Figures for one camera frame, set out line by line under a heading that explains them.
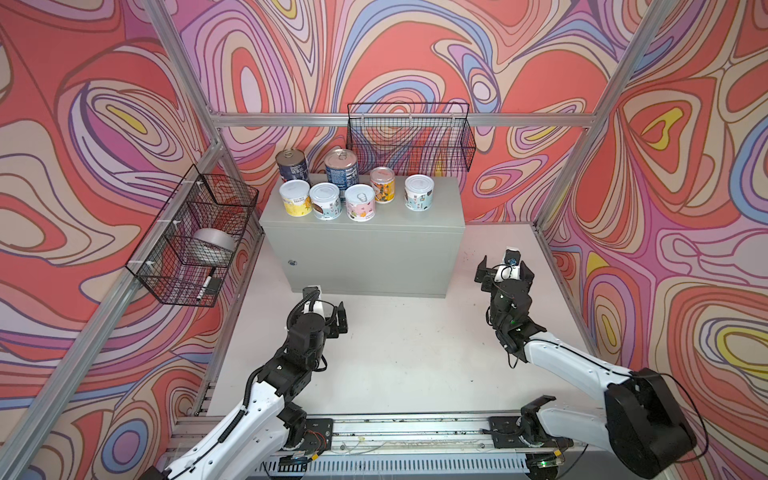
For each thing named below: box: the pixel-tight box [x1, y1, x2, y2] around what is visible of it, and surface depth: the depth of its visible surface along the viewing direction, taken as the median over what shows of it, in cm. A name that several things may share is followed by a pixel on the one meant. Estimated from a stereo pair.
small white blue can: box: [404, 174, 435, 212], surface depth 75 cm
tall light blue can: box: [324, 148, 359, 196], surface depth 74 cm
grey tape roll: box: [192, 228, 236, 267], surface depth 74 cm
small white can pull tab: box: [344, 183, 376, 222], surface depth 73 cm
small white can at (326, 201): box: [309, 182, 342, 221], surface depth 74 cm
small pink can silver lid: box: [370, 166, 396, 204], surface depth 76 cm
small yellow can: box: [279, 179, 312, 217], surface depth 74 cm
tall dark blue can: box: [275, 149, 309, 182], surface depth 75 cm
